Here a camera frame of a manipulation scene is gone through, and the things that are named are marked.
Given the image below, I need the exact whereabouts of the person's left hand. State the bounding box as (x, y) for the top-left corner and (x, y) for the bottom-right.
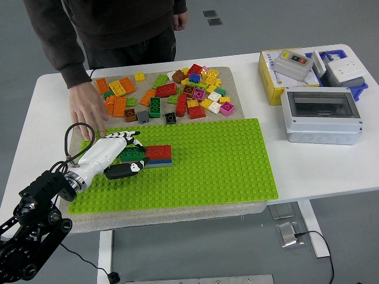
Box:
(173, 12), (189, 32)

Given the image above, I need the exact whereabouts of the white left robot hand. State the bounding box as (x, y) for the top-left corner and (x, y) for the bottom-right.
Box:
(76, 130), (150, 189)

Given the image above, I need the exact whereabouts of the person's right hand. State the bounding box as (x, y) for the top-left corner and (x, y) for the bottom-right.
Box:
(69, 81), (110, 141)

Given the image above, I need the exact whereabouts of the long dark green toy brick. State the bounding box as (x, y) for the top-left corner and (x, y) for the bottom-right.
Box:
(119, 147), (147, 163)
(149, 96), (162, 118)

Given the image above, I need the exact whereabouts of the long yellow toy brick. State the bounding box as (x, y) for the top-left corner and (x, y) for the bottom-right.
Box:
(108, 80), (127, 97)

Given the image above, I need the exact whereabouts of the flat grey toy brick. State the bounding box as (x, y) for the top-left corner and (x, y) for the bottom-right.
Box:
(143, 162), (174, 169)

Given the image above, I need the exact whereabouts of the square red toy brick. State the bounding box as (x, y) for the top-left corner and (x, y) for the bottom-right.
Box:
(188, 105), (207, 120)

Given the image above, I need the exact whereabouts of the lime green studded baseplate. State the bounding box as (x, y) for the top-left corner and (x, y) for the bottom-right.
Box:
(68, 117), (281, 215)

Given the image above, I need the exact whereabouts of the person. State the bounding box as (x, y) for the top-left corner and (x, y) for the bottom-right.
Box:
(23, 0), (190, 141)

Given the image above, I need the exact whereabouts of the grey-brown mat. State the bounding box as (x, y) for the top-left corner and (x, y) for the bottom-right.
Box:
(59, 65), (267, 234)

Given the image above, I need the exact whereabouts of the white table leg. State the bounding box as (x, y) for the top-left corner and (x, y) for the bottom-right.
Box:
(97, 230), (115, 284)
(296, 199), (330, 258)

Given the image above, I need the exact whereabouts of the yellow cardboard box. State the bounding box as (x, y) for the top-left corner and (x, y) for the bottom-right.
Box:
(257, 47), (321, 106)

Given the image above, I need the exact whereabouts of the white plastic part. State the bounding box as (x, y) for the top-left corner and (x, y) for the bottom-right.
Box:
(311, 50), (327, 78)

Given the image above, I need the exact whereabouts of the metal floor strip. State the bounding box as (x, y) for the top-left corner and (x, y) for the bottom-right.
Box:
(126, 274), (275, 284)

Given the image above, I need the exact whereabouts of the white distribution box clear lid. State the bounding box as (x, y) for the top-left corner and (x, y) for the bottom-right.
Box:
(280, 86), (364, 146)

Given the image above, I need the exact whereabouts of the grey plastic box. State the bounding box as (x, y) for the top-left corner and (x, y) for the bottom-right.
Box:
(322, 70), (366, 88)

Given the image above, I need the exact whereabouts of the metal floor plate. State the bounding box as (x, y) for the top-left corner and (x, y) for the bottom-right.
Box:
(274, 220), (306, 249)
(268, 203), (296, 220)

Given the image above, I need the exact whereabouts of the blue plastic bin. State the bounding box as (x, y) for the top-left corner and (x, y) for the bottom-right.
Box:
(305, 49), (370, 101)

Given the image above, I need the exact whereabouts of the grey push-button switch box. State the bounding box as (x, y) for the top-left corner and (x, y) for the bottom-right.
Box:
(274, 50), (314, 82)

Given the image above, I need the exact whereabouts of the black cord with plug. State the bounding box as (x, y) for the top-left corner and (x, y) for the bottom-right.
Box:
(59, 67), (122, 283)

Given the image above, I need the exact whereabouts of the white wall socket panel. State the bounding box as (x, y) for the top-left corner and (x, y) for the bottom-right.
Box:
(325, 58), (366, 84)

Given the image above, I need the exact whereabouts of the black floor cable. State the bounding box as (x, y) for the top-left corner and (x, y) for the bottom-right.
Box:
(294, 230), (335, 284)

